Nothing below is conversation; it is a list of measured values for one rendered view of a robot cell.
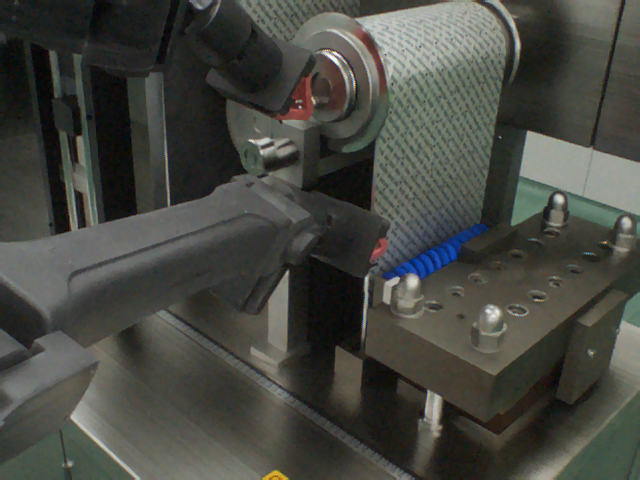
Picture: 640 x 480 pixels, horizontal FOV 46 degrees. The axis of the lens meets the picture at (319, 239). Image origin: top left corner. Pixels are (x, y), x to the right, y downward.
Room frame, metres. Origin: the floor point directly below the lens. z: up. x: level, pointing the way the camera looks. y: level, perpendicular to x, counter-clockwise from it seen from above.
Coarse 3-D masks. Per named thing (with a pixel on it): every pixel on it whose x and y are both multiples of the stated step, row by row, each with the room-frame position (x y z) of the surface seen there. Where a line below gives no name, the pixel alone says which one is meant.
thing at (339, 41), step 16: (320, 32) 0.80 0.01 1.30; (336, 32) 0.78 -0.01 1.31; (320, 48) 0.80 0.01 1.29; (336, 48) 0.78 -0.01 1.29; (352, 48) 0.77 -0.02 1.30; (352, 64) 0.77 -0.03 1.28; (368, 64) 0.76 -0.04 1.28; (368, 80) 0.75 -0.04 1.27; (368, 96) 0.75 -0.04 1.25; (352, 112) 0.76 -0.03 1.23; (368, 112) 0.75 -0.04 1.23; (336, 128) 0.78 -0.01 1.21; (352, 128) 0.76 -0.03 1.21
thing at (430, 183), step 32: (448, 128) 0.85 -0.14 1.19; (480, 128) 0.90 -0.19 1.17; (384, 160) 0.76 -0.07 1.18; (416, 160) 0.81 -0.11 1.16; (448, 160) 0.85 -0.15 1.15; (480, 160) 0.91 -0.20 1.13; (384, 192) 0.77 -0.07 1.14; (416, 192) 0.81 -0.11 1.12; (448, 192) 0.86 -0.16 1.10; (480, 192) 0.92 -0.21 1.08; (416, 224) 0.82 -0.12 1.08; (448, 224) 0.87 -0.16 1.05; (384, 256) 0.77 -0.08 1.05
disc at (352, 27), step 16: (320, 16) 0.81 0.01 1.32; (336, 16) 0.79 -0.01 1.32; (304, 32) 0.82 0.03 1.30; (352, 32) 0.78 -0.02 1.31; (368, 32) 0.77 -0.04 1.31; (368, 48) 0.76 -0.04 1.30; (384, 64) 0.75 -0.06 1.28; (384, 80) 0.75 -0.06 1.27; (384, 96) 0.74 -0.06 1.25; (384, 112) 0.74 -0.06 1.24; (368, 128) 0.76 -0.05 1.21; (336, 144) 0.79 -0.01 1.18; (352, 144) 0.77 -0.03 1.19; (368, 144) 0.76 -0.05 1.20
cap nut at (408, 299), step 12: (408, 276) 0.69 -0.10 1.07; (396, 288) 0.70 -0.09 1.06; (408, 288) 0.69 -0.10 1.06; (420, 288) 0.69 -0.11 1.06; (396, 300) 0.69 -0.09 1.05; (408, 300) 0.68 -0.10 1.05; (420, 300) 0.69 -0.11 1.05; (396, 312) 0.69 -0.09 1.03; (408, 312) 0.68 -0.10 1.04; (420, 312) 0.69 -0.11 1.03
